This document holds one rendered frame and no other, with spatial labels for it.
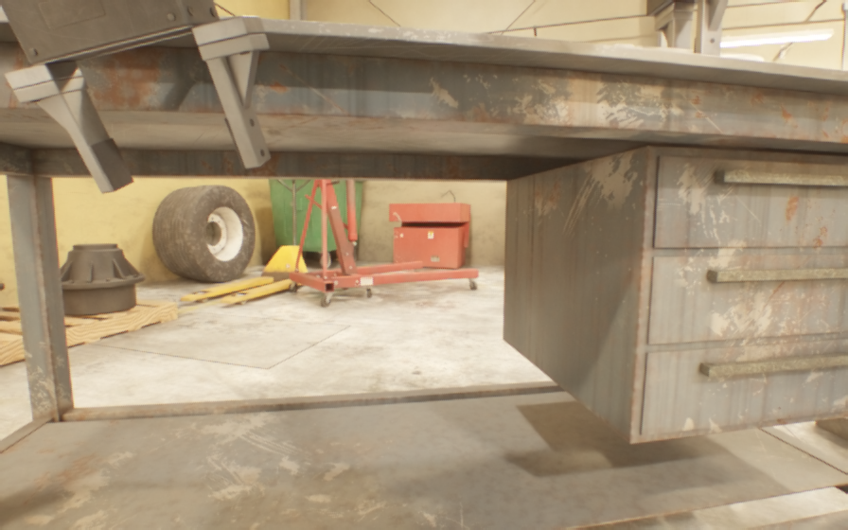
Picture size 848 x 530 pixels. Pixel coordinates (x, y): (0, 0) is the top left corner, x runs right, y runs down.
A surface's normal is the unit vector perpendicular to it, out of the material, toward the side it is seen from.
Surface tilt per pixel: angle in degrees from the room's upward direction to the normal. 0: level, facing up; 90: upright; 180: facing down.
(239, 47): 113
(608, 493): 0
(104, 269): 76
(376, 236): 90
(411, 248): 90
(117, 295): 90
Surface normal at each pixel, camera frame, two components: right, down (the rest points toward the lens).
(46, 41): -0.07, 0.49
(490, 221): -0.29, 0.11
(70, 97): 0.98, -0.11
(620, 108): 0.16, 0.11
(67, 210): 0.95, 0.04
